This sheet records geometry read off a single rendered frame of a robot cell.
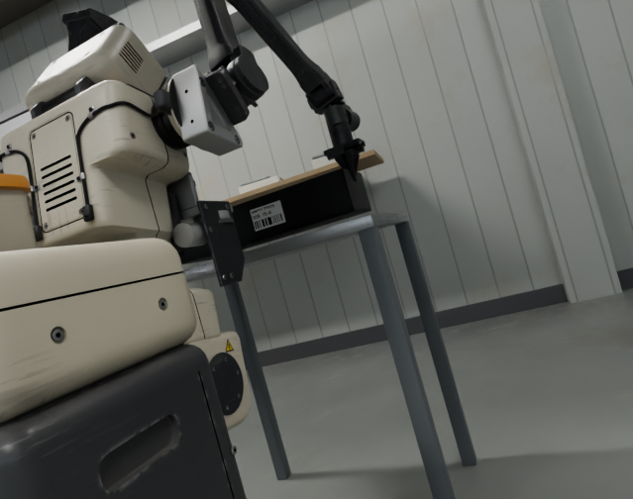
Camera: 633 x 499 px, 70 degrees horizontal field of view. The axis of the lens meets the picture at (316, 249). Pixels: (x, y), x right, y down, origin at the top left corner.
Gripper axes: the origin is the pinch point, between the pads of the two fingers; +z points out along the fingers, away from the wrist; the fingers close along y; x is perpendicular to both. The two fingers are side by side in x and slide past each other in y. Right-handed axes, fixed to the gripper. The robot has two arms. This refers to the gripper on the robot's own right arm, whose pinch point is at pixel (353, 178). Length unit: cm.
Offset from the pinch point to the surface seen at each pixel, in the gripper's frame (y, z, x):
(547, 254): -55, 58, -220
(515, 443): -18, 91, -34
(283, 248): 16.0, 13.1, 19.2
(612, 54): -123, -55, -227
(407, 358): -5.7, 44.5, 19.1
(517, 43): -73, -80, -212
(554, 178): -71, 10, -213
